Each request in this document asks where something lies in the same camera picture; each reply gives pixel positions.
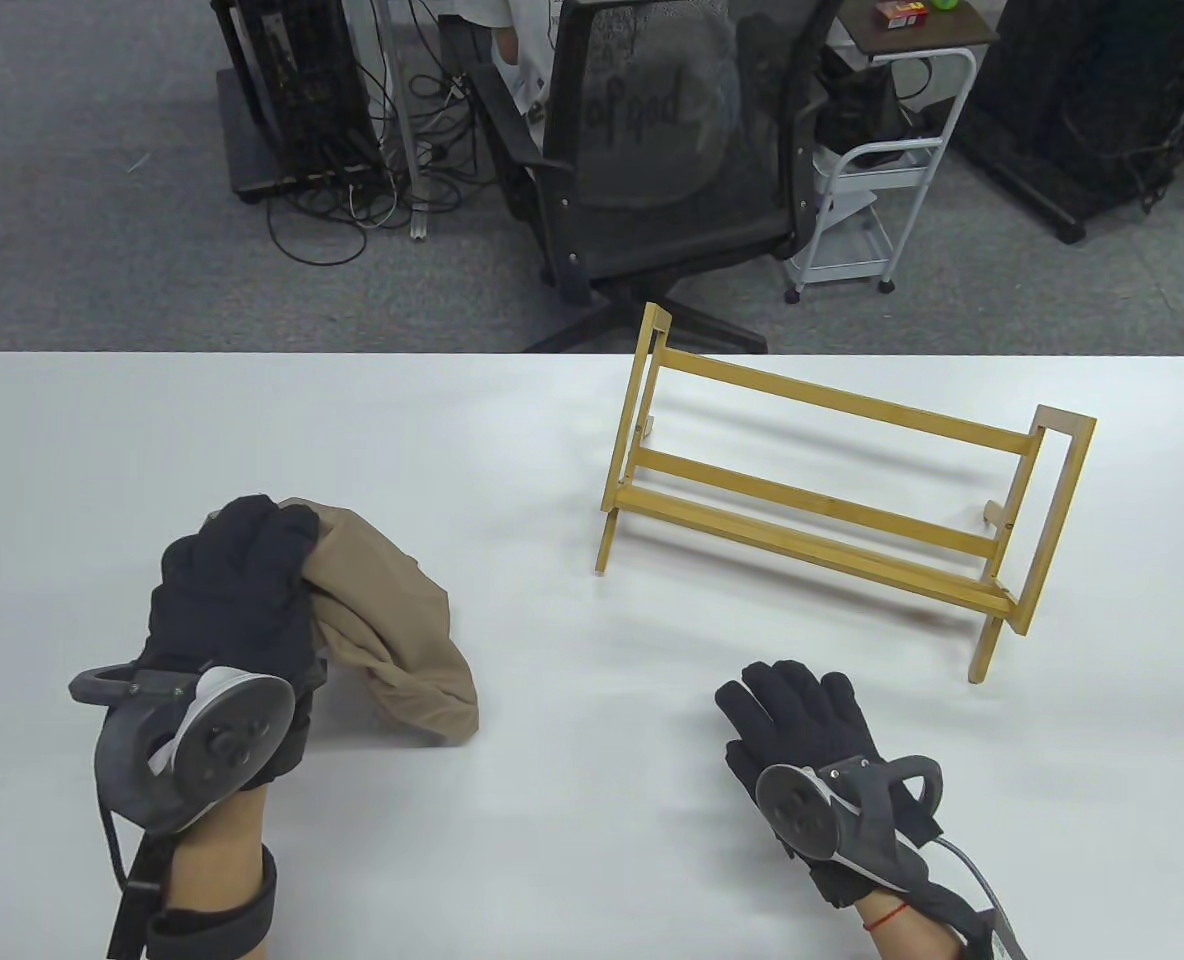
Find person's left hand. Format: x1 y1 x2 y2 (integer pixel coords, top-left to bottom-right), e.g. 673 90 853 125
137 495 329 793

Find person's right hand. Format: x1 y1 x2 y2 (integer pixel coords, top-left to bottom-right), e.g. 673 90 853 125
715 660 943 909

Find tan shorts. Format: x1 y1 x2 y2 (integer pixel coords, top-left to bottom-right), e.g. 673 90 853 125
277 497 480 746

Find wooden book rack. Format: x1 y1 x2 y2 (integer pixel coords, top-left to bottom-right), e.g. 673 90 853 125
594 302 1098 685

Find person's right forearm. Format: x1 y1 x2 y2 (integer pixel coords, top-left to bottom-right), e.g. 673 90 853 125
857 895 963 960

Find person's left forearm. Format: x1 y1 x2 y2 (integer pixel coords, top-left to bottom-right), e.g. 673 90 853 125
157 780 278 960

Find black equipment rack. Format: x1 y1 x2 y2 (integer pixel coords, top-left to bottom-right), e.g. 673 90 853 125
210 0 385 207

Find black mesh covered rack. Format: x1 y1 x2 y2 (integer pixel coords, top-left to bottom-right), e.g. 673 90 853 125
952 0 1184 246

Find grey right hand tracker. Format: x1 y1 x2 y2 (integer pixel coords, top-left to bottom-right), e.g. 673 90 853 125
755 755 943 891

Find grey hand tracker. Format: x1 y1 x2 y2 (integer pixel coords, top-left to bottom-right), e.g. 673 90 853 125
69 665 295 836
755 755 943 891

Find grey left hand tracker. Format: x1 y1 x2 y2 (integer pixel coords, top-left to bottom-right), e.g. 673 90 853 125
69 665 295 836

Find white metal leg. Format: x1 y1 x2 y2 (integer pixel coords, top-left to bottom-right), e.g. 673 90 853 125
370 0 433 241

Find black office chair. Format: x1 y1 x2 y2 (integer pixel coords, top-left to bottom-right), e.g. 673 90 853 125
467 0 845 353

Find black bag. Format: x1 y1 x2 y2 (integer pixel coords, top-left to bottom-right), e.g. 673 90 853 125
817 45 921 153

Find white rolling cart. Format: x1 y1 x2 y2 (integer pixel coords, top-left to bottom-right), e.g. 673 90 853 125
782 0 1001 305

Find grey right tracker cable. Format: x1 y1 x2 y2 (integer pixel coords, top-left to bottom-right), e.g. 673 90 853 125
927 838 1005 926

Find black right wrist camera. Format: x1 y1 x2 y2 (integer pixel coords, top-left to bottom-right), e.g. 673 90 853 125
902 880 1031 960

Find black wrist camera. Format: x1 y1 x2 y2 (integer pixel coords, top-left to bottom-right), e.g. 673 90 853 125
902 880 1031 960
107 835 279 960

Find black left tracker cable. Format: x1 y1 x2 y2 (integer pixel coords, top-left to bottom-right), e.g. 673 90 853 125
98 790 138 891

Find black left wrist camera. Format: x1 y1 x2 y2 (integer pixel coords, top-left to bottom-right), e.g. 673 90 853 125
107 835 279 960

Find black floor cables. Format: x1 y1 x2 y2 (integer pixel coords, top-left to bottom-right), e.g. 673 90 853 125
265 0 503 267

